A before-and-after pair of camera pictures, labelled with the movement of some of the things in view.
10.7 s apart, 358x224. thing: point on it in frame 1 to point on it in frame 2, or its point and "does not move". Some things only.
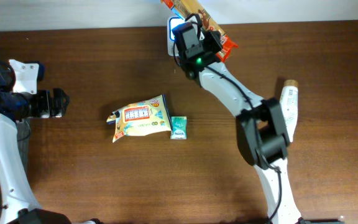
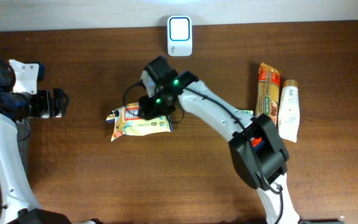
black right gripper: (207, 39) to (145, 104)
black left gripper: (48, 109) does not move
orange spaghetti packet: (185, 8) to (268, 91)
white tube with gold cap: (288, 101) does not move
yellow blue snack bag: (144, 118) does not move
